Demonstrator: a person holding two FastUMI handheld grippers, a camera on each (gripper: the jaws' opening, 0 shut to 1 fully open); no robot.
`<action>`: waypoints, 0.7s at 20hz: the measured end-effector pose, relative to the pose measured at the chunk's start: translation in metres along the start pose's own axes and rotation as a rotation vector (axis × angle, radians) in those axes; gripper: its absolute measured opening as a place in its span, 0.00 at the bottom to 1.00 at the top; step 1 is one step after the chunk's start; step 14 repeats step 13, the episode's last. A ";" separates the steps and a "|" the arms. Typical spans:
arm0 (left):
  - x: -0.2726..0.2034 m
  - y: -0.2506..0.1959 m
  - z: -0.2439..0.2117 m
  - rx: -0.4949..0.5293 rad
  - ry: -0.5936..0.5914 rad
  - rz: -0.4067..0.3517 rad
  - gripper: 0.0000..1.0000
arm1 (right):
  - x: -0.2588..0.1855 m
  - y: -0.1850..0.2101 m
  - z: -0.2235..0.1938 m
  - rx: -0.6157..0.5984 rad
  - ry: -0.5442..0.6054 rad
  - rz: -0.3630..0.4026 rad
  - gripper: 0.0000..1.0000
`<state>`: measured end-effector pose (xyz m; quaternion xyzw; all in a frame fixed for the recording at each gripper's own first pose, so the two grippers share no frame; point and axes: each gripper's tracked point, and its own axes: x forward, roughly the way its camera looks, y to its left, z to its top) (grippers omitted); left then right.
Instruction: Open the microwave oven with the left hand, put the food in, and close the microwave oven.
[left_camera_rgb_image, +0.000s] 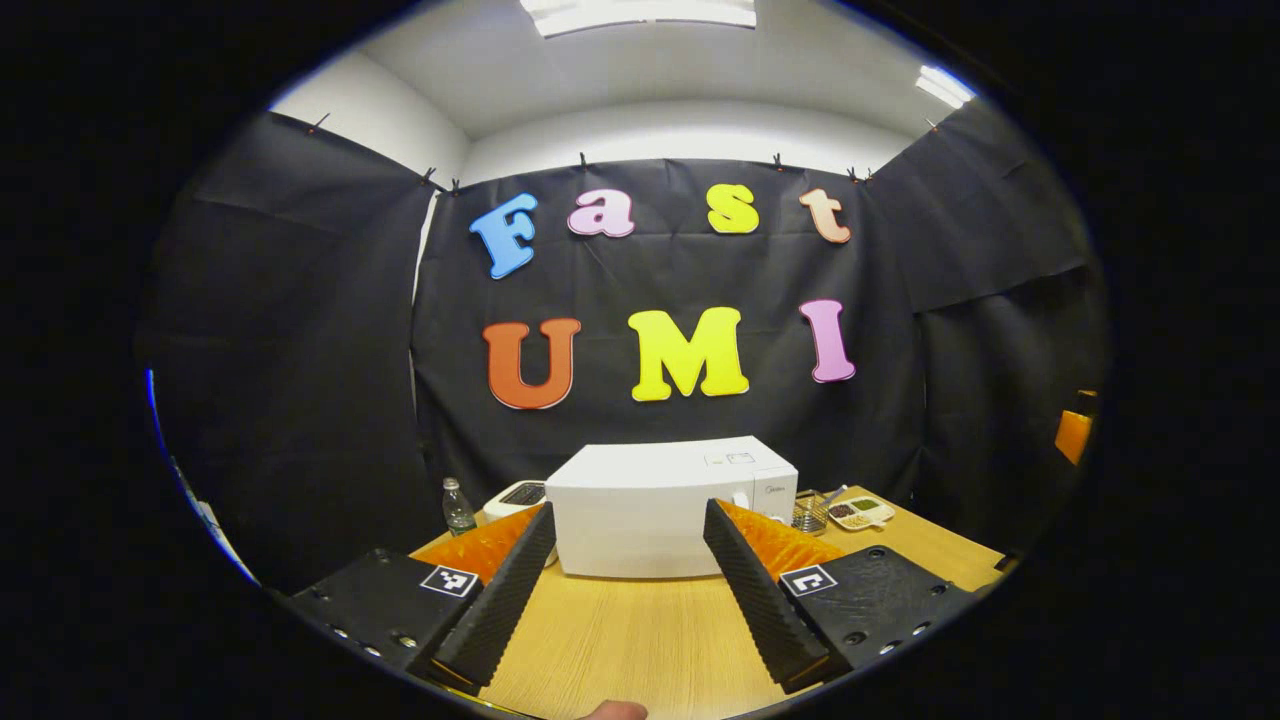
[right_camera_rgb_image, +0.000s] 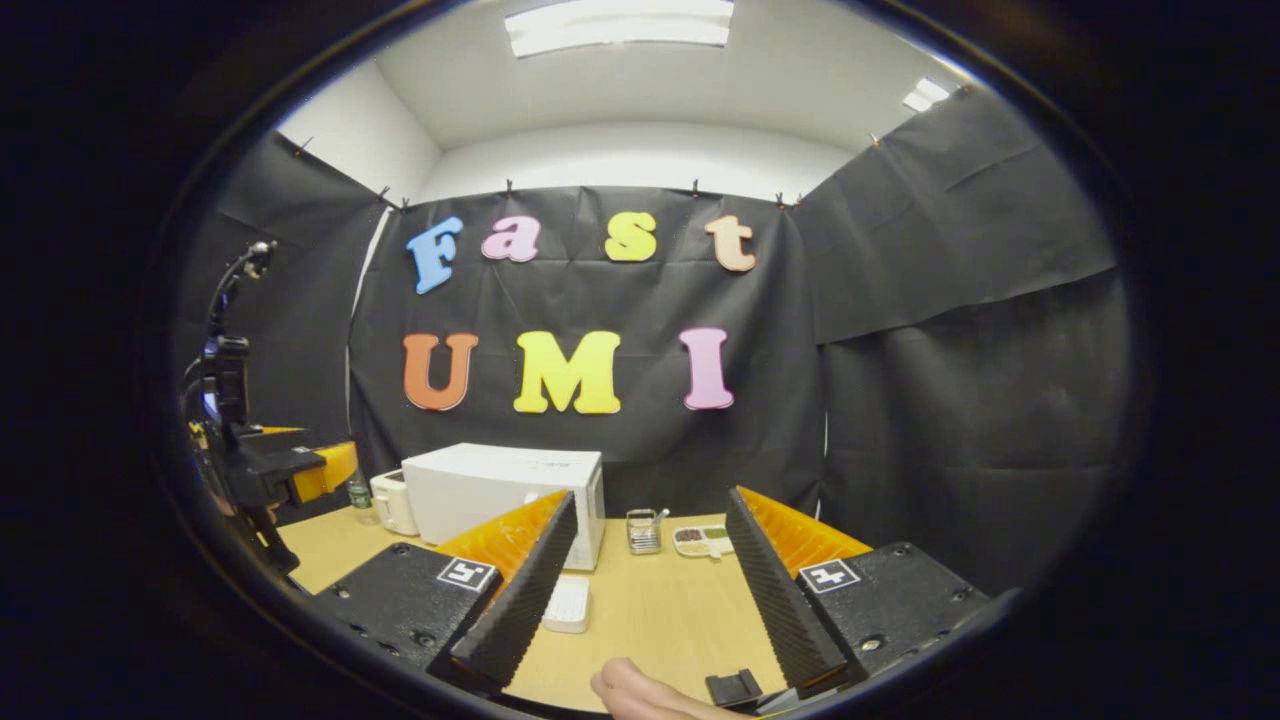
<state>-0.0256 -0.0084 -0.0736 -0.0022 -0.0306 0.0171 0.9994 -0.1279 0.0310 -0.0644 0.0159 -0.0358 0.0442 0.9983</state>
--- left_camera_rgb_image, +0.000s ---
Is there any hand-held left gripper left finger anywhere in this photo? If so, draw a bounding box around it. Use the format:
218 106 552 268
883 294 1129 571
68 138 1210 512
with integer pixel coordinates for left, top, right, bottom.
285 502 558 696

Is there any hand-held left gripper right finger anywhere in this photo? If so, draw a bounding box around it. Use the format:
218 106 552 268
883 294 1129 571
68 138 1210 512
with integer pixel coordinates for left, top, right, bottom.
703 498 981 693

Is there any white device with dark grille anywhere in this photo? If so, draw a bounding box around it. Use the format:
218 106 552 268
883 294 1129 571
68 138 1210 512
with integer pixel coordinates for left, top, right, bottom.
483 480 558 568

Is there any white divided dish with beans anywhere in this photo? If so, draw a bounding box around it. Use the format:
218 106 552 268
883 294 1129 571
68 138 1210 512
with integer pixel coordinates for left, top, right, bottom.
828 495 896 532

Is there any white microwave oven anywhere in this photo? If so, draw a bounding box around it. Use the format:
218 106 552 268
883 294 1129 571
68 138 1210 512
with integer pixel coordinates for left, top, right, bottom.
545 436 799 579

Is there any small ceiling light panel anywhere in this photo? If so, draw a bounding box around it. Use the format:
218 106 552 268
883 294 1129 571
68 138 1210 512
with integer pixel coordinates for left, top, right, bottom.
915 65 976 109

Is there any black backdrop cloth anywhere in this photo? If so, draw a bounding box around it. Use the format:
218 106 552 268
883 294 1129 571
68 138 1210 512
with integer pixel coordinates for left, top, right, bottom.
135 100 1111 596

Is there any clear plastic water bottle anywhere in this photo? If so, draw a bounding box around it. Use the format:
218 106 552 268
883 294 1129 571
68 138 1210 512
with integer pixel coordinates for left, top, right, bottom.
443 477 478 537

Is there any large ceiling light panel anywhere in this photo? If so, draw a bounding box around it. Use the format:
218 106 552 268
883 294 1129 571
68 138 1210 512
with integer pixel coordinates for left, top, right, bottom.
520 0 758 39

